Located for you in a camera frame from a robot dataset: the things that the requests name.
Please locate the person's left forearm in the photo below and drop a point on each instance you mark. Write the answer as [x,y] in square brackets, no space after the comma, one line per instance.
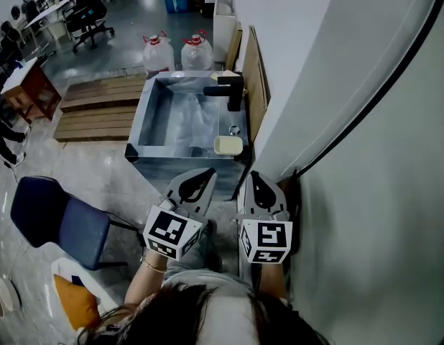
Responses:
[144,282]

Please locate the round floor plate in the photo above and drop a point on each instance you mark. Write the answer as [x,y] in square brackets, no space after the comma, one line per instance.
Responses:
[4,297]

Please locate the brown cabinet with white top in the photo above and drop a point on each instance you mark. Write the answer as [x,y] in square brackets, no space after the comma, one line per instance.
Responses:
[31,88]

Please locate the black wall strip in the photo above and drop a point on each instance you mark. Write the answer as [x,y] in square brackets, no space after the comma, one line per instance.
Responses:
[369,106]

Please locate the person's grey shirt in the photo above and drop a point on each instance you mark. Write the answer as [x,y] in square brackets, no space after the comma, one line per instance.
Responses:
[225,311]

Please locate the person's right forearm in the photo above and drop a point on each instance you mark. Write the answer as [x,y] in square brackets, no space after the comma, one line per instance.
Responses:
[274,282]

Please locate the wooden slatted step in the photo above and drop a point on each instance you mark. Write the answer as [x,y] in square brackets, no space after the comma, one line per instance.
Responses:
[103,93]
[96,124]

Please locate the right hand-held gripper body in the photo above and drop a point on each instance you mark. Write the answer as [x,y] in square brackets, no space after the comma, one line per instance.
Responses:
[267,241]

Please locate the black office chair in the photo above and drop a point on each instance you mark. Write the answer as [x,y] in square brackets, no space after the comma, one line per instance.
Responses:
[87,13]

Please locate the black faucet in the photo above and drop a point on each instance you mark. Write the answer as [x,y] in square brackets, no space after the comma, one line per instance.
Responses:
[234,92]

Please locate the thin wooden board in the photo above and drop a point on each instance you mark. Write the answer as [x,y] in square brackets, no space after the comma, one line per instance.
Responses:
[234,49]

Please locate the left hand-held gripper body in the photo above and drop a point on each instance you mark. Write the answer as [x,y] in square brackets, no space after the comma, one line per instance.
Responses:
[171,233]

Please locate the orange cushion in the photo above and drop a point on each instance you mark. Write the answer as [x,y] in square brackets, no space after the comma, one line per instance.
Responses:
[76,302]

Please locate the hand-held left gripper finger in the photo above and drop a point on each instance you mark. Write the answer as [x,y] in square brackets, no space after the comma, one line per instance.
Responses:
[207,196]
[175,187]

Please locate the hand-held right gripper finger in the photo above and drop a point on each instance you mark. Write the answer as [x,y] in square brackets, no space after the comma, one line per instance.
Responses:
[249,196]
[277,196]

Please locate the white narrow cabinet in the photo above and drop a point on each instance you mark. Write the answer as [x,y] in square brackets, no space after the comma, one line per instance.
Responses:
[223,31]

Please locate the blue padded chair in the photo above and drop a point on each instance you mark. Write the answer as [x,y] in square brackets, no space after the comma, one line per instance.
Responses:
[64,221]

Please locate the chrome drain knob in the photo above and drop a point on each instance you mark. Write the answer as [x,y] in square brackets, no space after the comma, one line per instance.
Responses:
[234,129]

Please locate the person's grey trousers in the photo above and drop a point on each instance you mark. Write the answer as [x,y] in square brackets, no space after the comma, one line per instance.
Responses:
[204,250]

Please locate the clear water jug red cap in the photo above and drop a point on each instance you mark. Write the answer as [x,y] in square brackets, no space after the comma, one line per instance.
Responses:
[158,56]
[197,54]

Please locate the grey metal sink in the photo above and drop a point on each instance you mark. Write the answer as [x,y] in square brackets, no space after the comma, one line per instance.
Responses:
[179,117]

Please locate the white office desk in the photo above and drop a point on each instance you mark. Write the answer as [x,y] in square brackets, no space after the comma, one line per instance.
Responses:
[51,13]

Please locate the large wooden board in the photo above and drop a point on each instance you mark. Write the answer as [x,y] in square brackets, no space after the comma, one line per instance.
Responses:
[256,85]

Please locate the cream soap dish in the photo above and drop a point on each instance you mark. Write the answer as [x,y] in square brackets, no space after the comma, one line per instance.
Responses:
[228,145]

